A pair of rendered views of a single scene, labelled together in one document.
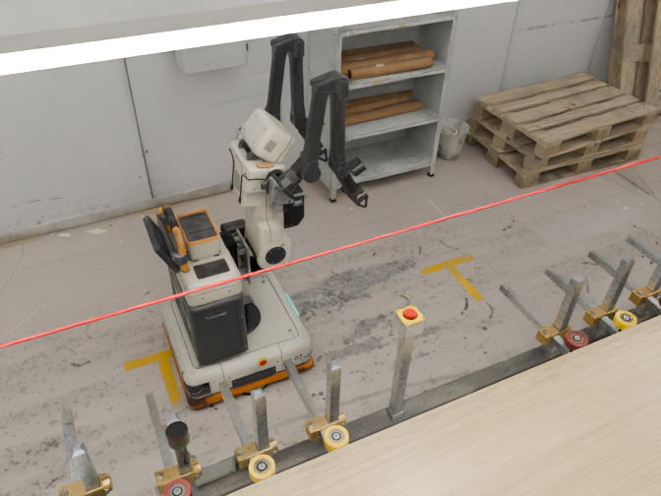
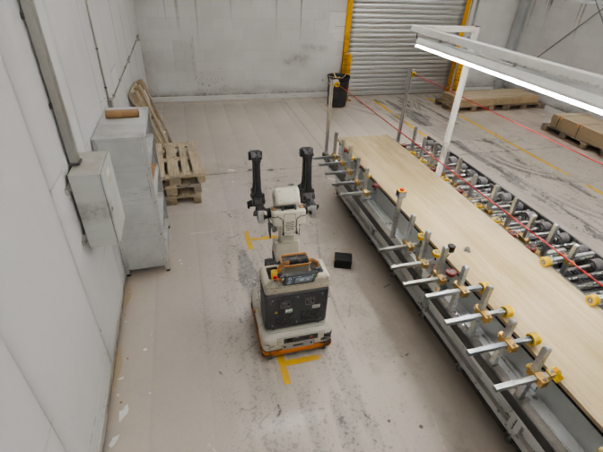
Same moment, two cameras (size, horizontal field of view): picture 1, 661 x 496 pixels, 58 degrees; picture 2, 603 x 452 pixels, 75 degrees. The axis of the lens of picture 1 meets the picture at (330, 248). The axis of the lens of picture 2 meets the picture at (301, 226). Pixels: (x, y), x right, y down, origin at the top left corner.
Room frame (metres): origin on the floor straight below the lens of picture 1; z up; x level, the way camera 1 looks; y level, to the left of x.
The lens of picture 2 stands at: (1.67, 3.02, 2.89)
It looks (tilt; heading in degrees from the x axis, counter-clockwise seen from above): 34 degrees down; 279
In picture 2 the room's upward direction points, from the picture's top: 3 degrees clockwise
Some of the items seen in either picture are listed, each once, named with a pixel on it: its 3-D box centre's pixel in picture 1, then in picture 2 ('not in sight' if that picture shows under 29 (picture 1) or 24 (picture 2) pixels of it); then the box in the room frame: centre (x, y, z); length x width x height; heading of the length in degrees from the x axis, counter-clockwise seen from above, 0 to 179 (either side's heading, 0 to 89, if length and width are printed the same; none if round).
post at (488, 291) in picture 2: not in sight; (479, 311); (0.75, 0.87, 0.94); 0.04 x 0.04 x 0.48; 27
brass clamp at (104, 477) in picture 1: (86, 490); (460, 289); (0.85, 0.67, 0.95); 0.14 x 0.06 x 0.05; 117
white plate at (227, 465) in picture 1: (197, 477); (430, 282); (1.01, 0.41, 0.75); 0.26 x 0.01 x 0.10; 117
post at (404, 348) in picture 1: (400, 374); (396, 217); (1.31, -0.26, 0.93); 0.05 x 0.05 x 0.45; 27
